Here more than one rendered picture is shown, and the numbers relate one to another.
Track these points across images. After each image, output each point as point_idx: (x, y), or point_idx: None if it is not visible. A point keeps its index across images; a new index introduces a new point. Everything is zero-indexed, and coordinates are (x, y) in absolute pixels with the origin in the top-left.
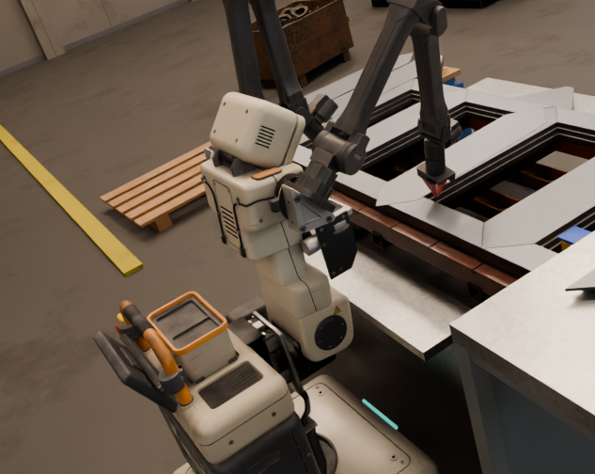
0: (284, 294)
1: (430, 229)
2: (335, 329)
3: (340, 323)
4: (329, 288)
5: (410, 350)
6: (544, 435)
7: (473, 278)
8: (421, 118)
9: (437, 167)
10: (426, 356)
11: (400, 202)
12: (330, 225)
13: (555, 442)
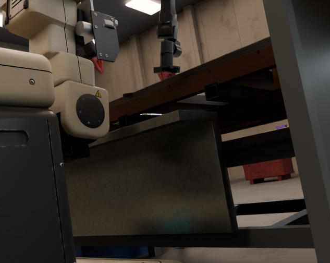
0: (53, 66)
1: (167, 84)
2: (95, 109)
3: (100, 107)
4: (94, 72)
5: (163, 124)
6: (315, 94)
7: (209, 78)
8: (160, 19)
9: (169, 59)
10: (180, 116)
11: None
12: (101, 16)
13: (322, 112)
